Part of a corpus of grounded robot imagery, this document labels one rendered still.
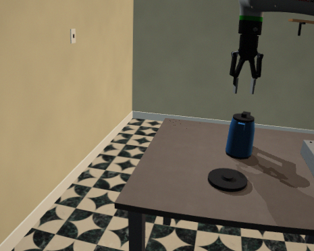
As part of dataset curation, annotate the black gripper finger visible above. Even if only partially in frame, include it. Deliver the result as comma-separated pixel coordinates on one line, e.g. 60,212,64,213
230,51,248,94
249,53,263,94

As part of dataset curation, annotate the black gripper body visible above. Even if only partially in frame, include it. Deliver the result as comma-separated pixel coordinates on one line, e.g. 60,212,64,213
238,34,259,61

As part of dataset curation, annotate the black round disc with center stud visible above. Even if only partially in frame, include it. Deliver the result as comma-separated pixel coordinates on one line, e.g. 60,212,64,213
208,168,248,192

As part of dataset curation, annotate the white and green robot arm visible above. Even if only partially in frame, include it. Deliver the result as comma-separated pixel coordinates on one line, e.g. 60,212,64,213
238,0,314,36

